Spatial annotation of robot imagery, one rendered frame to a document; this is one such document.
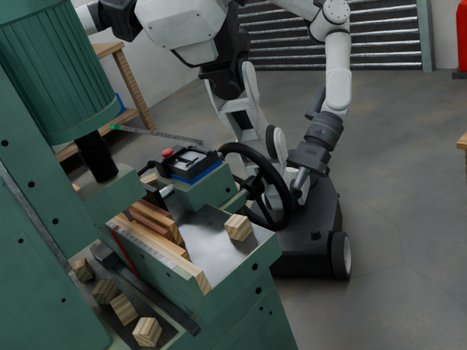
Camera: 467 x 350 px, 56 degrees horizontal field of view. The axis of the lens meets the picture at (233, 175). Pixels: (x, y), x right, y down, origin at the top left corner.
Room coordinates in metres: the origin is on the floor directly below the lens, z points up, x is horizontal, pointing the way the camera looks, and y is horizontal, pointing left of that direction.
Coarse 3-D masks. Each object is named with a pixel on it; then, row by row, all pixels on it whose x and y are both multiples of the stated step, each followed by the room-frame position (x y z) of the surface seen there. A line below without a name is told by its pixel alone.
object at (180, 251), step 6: (78, 186) 1.16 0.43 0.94; (126, 222) 0.87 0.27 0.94; (138, 222) 0.85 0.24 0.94; (144, 228) 0.82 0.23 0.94; (150, 234) 0.79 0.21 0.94; (156, 234) 0.78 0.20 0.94; (156, 240) 0.76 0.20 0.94; (162, 240) 0.75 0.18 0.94; (168, 240) 0.74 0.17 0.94; (168, 246) 0.73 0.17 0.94; (174, 246) 0.72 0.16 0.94; (174, 252) 0.70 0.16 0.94; (180, 252) 0.69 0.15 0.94; (186, 252) 0.69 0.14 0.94; (186, 258) 0.69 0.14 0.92
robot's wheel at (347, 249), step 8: (344, 232) 1.46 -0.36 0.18; (336, 240) 1.40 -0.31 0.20; (344, 240) 1.41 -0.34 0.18; (336, 248) 1.37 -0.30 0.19; (344, 248) 1.38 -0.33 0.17; (336, 256) 1.35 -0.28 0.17; (344, 256) 1.35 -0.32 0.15; (336, 264) 1.34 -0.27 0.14; (344, 264) 1.33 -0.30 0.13; (336, 272) 1.33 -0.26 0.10; (344, 272) 1.32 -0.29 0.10
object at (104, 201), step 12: (120, 168) 0.88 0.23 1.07; (132, 168) 0.86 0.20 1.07; (108, 180) 0.84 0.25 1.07; (120, 180) 0.83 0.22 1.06; (132, 180) 0.84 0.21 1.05; (84, 192) 0.82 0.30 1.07; (96, 192) 0.80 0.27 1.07; (108, 192) 0.81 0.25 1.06; (120, 192) 0.82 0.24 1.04; (132, 192) 0.84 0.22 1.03; (144, 192) 0.85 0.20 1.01; (84, 204) 0.78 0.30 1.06; (96, 204) 0.79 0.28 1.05; (108, 204) 0.81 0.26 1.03; (120, 204) 0.82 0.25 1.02; (132, 204) 0.83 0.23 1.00; (96, 216) 0.79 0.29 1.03; (108, 216) 0.80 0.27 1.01
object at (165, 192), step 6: (144, 186) 0.91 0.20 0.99; (150, 186) 0.89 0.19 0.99; (168, 186) 0.93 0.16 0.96; (150, 192) 0.88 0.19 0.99; (156, 192) 0.87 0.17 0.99; (162, 192) 0.91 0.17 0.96; (168, 192) 0.91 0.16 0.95; (144, 198) 0.92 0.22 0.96; (150, 198) 0.89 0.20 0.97; (156, 198) 0.86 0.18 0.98; (162, 198) 0.87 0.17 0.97; (156, 204) 0.87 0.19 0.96; (162, 204) 0.87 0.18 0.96; (168, 210) 0.87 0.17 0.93
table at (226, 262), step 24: (240, 192) 0.94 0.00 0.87; (192, 216) 0.86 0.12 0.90; (216, 216) 0.83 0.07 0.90; (192, 240) 0.77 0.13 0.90; (216, 240) 0.74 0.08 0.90; (264, 240) 0.69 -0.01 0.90; (144, 264) 0.76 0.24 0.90; (216, 264) 0.67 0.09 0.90; (240, 264) 0.65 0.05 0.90; (264, 264) 0.67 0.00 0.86; (168, 288) 0.69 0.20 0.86; (216, 288) 0.61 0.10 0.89; (240, 288) 0.64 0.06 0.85; (216, 312) 0.60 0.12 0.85
